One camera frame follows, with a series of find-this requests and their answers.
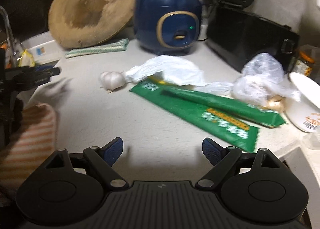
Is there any green noodle package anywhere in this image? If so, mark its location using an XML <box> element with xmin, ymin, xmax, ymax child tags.
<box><xmin>131</xmin><ymin>81</ymin><xmax>259</xmax><ymax>153</ymax></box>
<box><xmin>163</xmin><ymin>87</ymin><xmax>286</xmax><ymax>128</ymax></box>

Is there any garlic bulb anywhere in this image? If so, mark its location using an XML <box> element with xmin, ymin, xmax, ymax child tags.
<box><xmin>100</xmin><ymin>71</ymin><xmax>126</xmax><ymax>91</ymax></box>

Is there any clear plastic bag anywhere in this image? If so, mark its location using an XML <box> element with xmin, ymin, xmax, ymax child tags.
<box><xmin>232</xmin><ymin>53</ymin><xmax>301</xmax><ymax>107</ymax></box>

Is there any white paper bowl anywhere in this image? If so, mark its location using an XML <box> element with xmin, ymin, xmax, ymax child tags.
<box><xmin>285</xmin><ymin>72</ymin><xmax>319</xmax><ymax>133</ymax></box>

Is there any white plastic bag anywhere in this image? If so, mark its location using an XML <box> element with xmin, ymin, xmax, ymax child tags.
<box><xmin>124</xmin><ymin>55</ymin><xmax>234</xmax><ymax>96</ymax></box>

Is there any steel faucet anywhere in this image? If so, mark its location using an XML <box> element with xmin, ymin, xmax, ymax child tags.
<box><xmin>0</xmin><ymin>6</ymin><xmax>18</xmax><ymax>67</ymax></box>

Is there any white soap box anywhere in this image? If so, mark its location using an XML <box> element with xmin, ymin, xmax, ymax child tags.
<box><xmin>22</xmin><ymin>32</ymin><xmax>65</xmax><ymax>65</ymax></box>

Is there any yellow rim sink strainer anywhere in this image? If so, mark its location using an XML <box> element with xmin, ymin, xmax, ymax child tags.
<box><xmin>18</xmin><ymin>49</ymin><xmax>35</xmax><ymax>67</ymax></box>

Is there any pink striped dish cloth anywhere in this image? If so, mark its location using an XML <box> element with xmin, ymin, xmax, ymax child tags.
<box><xmin>1</xmin><ymin>103</ymin><xmax>57</xmax><ymax>206</ymax></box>

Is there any round wooden cutting board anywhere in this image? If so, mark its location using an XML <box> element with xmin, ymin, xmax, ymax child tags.
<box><xmin>48</xmin><ymin>0</ymin><xmax>135</xmax><ymax>49</ymax></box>

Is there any ginger root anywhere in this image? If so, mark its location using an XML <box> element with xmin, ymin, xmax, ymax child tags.
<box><xmin>262</xmin><ymin>95</ymin><xmax>285</xmax><ymax>113</ymax></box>

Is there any black rice cooker open lid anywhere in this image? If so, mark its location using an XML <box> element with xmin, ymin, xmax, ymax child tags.
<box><xmin>205</xmin><ymin>0</ymin><xmax>299</xmax><ymax>72</ymax></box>

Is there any blue rice cooker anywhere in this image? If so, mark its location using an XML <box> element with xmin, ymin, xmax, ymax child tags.
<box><xmin>133</xmin><ymin>0</ymin><xmax>202</xmax><ymax>56</ymax></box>

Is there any orange lid pickle jar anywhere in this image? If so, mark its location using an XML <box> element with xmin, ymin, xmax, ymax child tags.
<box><xmin>291</xmin><ymin>45</ymin><xmax>319</xmax><ymax>79</ymax></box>

